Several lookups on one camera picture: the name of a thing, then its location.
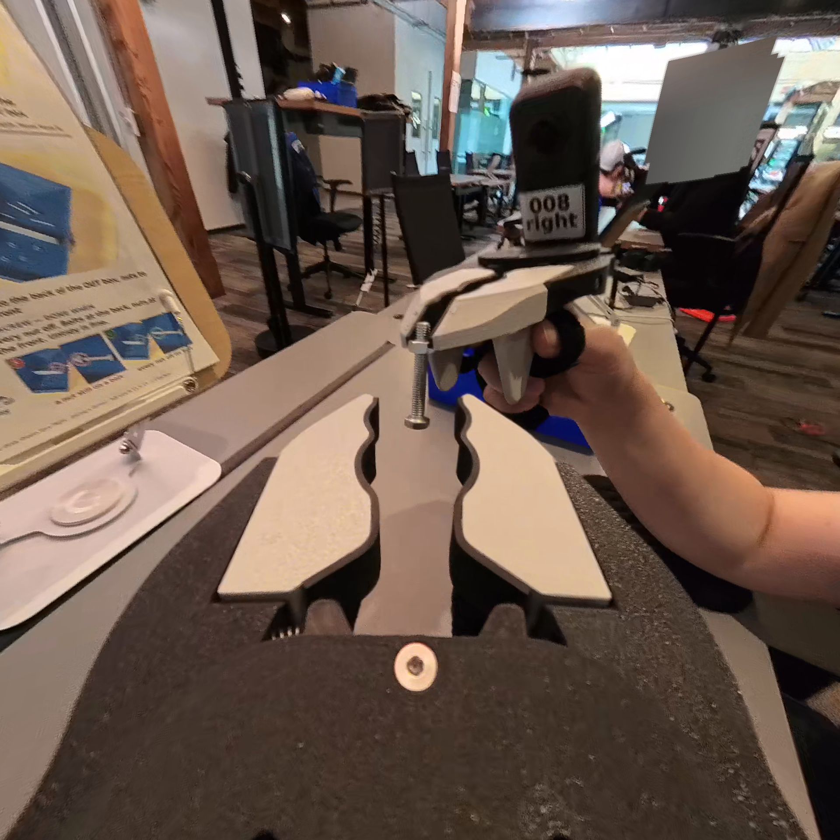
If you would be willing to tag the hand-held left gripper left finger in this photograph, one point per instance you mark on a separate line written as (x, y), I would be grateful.
(302, 518)

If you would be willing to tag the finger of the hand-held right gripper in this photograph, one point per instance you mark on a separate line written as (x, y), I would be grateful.
(499, 305)
(433, 298)

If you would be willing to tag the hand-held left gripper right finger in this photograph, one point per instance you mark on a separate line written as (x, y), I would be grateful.
(525, 518)

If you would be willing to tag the metal hex nut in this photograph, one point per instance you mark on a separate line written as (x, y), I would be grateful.
(420, 338)

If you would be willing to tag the metal bolt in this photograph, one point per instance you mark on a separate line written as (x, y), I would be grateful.
(418, 387)

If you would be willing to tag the blue plastic bin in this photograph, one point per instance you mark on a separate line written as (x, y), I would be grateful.
(564, 430)

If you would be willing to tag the person's right forearm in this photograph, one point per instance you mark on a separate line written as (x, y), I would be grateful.
(689, 505)

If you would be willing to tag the grey desk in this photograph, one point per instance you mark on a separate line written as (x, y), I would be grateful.
(407, 472)

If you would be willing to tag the wooden top desk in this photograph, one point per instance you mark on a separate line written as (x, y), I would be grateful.
(315, 108)

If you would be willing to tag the person's right hand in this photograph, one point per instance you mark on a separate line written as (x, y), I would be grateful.
(604, 380)

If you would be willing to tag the black highback chair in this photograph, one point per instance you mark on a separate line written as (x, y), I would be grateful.
(426, 223)

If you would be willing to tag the row of office desks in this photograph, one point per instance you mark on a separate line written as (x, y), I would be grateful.
(472, 184)

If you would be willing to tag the black swivel office chair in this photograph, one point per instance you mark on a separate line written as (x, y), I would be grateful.
(334, 226)

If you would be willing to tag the black panel on stand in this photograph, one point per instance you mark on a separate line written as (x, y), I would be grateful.
(382, 151)

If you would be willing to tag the blue jacket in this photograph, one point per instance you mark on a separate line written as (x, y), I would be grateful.
(302, 170)

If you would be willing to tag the dark display on stand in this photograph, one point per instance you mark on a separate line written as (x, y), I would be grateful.
(262, 170)

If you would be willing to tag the instruction sheet on clipboard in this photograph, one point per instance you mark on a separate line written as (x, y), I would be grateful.
(210, 315)

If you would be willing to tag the blue storage box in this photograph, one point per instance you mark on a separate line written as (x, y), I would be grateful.
(328, 95)

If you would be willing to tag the tan coat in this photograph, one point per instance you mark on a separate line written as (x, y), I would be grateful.
(787, 249)

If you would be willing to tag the printed instruction sheet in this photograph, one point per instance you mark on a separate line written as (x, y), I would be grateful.
(65, 262)

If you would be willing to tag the wooden post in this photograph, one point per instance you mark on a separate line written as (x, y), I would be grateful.
(164, 144)
(453, 79)

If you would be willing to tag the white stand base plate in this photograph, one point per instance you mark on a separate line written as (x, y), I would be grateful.
(98, 499)

